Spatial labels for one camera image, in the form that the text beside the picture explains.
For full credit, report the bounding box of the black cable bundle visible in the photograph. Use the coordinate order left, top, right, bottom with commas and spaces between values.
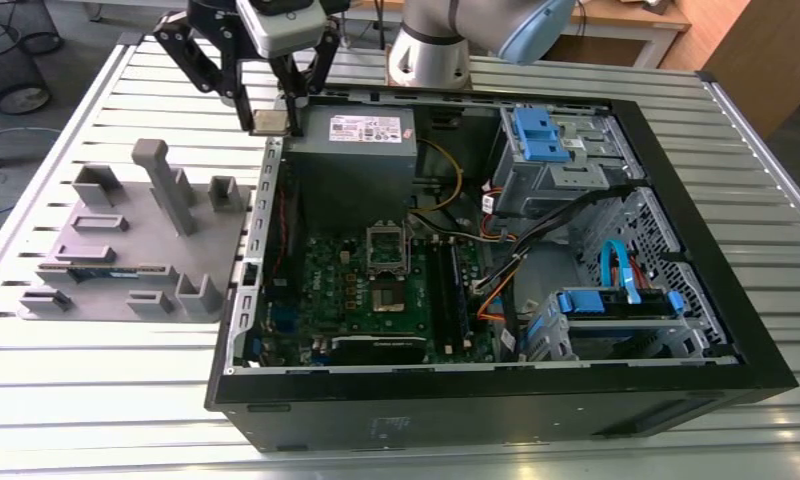
506, 183, 642, 261

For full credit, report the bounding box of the black PC case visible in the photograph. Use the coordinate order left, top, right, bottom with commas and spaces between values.
203, 78, 800, 455

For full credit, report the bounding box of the red orange wire bundle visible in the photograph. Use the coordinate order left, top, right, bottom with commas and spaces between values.
477, 182, 510, 242

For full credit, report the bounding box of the blue flat wire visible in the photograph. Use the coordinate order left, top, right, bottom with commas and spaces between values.
598, 238, 643, 306

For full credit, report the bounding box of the grey white wire bundle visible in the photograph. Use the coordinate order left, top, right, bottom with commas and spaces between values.
410, 209, 515, 246

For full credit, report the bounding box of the white wire bundle with connector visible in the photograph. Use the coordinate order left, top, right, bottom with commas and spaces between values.
470, 252, 530, 297

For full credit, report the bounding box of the green motherboard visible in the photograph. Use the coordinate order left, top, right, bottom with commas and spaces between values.
243, 232, 502, 366

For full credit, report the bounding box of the brown wooden cabinet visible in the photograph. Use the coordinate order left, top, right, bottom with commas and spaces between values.
659, 0, 800, 142

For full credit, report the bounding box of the black wire mesh bin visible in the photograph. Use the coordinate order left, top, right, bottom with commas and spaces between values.
0, 22, 54, 117
0, 0, 67, 56

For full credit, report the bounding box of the grey power supply unit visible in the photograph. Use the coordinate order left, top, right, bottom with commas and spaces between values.
283, 104, 421, 239

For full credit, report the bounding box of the metal disk bay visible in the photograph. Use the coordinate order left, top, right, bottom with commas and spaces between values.
519, 287, 736, 364

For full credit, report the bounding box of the CPU socket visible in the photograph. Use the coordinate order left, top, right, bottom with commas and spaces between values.
370, 277, 413, 315

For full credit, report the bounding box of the silver CPU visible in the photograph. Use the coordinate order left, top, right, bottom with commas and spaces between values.
250, 108, 294, 136

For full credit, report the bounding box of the hard disk in blue carrier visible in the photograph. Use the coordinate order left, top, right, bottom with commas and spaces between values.
557, 288, 686, 321

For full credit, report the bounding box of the metal drive cage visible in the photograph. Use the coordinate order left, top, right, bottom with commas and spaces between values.
491, 104, 646, 219

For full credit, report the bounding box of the black graphics card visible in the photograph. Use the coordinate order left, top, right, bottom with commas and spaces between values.
330, 333, 430, 365

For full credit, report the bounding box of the grey parts rack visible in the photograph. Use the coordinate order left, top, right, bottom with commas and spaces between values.
15, 138, 259, 325

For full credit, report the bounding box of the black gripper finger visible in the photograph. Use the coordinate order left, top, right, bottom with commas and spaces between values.
281, 19, 343, 139
151, 13, 257, 135

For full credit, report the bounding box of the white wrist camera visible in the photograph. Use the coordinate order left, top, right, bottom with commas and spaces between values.
235, 0, 330, 57

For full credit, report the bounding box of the blue rear port connector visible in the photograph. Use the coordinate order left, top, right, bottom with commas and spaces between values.
270, 304, 298, 335

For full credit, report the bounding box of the yellow wire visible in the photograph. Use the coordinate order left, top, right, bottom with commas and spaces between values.
410, 138, 466, 215

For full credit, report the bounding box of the wooden desk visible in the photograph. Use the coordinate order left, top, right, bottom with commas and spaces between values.
539, 0, 694, 71

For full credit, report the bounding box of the blue plastic drive bracket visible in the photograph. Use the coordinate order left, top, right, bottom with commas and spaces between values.
525, 138, 574, 163
514, 106, 563, 141

